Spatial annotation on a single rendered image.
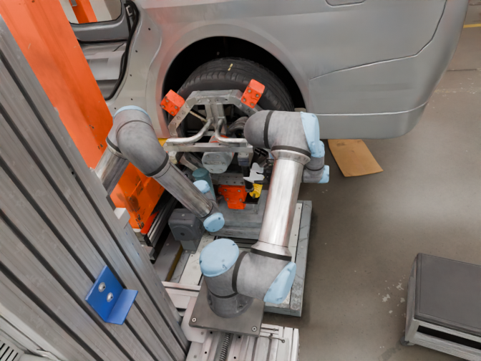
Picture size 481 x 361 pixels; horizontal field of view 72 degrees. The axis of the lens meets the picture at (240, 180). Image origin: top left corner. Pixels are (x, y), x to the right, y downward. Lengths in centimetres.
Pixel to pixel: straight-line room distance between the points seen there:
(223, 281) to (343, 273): 129
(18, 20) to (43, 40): 9
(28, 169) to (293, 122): 65
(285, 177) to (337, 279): 128
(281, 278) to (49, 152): 60
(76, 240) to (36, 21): 92
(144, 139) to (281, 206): 43
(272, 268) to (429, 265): 108
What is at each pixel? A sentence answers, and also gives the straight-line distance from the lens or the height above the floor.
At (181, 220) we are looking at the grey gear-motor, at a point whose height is 40.
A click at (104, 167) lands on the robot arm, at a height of 119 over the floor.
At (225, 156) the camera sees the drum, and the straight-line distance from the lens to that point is 155.
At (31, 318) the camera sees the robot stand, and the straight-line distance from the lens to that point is 62.
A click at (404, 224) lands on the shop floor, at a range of 245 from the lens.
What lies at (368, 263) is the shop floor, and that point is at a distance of 220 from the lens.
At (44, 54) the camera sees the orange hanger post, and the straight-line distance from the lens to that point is 143.
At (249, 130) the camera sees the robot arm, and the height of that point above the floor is 125.
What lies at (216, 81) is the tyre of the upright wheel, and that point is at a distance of 161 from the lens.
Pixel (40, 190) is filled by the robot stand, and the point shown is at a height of 149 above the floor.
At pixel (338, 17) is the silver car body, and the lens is 156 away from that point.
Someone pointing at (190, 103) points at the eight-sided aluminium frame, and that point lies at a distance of 160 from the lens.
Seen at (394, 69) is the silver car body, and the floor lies 112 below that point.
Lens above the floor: 178
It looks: 40 degrees down
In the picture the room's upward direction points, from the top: 11 degrees counter-clockwise
